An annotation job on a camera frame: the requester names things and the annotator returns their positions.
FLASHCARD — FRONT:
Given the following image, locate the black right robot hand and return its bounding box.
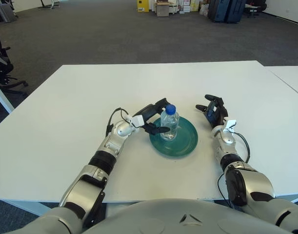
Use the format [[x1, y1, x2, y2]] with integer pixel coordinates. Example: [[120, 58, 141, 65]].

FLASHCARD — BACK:
[[195, 94, 229, 129]]

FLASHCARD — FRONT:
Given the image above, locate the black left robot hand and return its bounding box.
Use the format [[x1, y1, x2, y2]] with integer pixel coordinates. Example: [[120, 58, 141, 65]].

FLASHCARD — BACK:
[[133, 97, 173, 136]]

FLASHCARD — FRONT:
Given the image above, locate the clear bottle blue cap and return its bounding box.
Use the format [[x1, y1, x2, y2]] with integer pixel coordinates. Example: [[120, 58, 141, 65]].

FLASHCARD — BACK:
[[160, 104, 180, 141]]

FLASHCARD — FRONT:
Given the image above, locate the green round plate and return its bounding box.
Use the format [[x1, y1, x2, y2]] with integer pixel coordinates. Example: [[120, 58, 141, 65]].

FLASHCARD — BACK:
[[148, 116, 199, 157]]

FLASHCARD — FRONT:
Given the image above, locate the black suitcase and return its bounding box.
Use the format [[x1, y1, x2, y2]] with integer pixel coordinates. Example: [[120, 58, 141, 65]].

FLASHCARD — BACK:
[[226, 0, 246, 24]]

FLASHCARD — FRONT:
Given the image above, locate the brown cardboard box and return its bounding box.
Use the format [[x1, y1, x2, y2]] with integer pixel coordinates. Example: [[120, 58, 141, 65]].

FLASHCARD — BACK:
[[156, 1, 170, 17]]

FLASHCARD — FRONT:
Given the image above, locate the white plastic bag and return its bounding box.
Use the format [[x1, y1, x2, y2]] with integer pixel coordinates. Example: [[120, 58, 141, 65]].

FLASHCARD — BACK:
[[199, 3, 210, 16]]

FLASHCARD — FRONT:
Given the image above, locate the yellow box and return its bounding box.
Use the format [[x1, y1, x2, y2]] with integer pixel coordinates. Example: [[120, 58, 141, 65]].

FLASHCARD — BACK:
[[137, 0, 150, 12]]

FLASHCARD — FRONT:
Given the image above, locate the grey robot torso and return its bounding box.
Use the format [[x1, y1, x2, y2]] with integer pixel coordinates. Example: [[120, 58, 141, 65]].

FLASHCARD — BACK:
[[82, 198, 293, 234]]

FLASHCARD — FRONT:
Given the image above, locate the stack of white boxes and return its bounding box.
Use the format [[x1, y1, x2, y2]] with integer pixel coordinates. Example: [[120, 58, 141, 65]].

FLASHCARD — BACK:
[[169, 0, 200, 14]]

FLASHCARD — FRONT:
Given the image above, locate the black office chair with desk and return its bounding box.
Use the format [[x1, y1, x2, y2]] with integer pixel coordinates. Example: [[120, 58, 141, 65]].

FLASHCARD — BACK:
[[245, 0, 269, 18]]

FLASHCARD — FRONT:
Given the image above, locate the white desk leg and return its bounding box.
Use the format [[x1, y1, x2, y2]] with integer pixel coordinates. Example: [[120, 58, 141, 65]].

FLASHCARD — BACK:
[[0, 79, 15, 114]]

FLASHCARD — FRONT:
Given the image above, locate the black mesh office chair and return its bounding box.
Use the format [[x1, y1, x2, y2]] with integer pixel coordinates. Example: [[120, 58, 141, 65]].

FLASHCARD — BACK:
[[0, 21, 29, 97]]

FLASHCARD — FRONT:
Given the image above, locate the grey hard case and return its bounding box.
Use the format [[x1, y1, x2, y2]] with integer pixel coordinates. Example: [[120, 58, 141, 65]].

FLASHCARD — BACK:
[[0, 3, 18, 23]]

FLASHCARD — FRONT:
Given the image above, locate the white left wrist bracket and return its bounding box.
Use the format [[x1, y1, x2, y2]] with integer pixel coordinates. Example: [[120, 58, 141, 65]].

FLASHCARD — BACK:
[[125, 114, 145, 129]]

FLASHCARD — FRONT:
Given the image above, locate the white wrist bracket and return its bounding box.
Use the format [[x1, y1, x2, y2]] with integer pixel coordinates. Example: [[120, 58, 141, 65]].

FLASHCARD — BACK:
[[125, 114, 145, 129], [223, 117, 238, 133]]

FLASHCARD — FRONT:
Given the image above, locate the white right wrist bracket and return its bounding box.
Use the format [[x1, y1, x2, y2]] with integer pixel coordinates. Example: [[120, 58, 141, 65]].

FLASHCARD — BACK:
[[223, 117, 238, 133]]

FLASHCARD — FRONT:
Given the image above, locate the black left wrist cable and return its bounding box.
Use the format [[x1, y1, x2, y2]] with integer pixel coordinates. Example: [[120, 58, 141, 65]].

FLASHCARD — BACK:
[[105, 108, 130, 137]]

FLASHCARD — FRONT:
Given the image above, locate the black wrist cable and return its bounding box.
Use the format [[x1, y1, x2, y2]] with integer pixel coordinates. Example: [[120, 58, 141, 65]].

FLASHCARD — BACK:
[[233, 132, 251, 164], [105, 108, 130, 137]]

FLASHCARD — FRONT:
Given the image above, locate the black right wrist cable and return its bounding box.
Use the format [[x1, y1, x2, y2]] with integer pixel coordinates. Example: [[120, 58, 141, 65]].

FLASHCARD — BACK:
[[233, 132, 251, 164]]

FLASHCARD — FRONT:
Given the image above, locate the black right elbow cable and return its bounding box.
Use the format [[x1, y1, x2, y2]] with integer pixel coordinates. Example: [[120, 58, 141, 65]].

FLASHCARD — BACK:
[[217, 172, 234, 208]]

